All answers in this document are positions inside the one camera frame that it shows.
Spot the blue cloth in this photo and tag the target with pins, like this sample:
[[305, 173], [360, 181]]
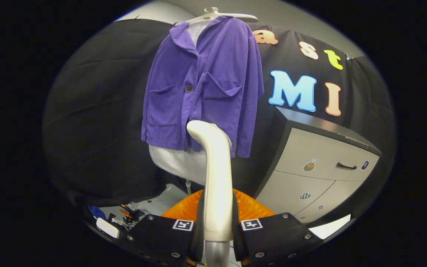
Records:
[[96, 212]]

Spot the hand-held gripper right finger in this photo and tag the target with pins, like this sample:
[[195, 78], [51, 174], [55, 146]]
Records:
[[272, 241]]

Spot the white stand pole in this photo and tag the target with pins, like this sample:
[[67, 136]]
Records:
[[188, 187]]

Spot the white padded garment form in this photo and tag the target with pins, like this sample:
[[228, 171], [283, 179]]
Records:
[[176, 163]]

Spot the white garment steamer head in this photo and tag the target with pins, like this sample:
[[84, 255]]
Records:
[[217, 178]]

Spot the purple jacket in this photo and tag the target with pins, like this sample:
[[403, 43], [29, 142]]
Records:
[[213, 81]]

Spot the grey cabinet with black top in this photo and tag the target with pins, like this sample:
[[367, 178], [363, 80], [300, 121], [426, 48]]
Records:
[[324, 148]]

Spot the white rounded box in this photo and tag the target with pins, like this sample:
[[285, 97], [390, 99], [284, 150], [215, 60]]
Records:
[[108, 227]]

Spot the white clothes hanger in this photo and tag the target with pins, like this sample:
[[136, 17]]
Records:
[[232, 15]]

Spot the white paper sheet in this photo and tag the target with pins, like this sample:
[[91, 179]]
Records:
[[328, 228]]

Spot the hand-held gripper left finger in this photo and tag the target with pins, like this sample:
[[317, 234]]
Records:
[[161, 241]]

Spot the orange tool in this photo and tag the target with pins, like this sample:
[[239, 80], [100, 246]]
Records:
[[125, 213]]

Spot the black backdrop cloth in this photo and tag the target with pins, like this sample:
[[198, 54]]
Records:
[[98, 111]]

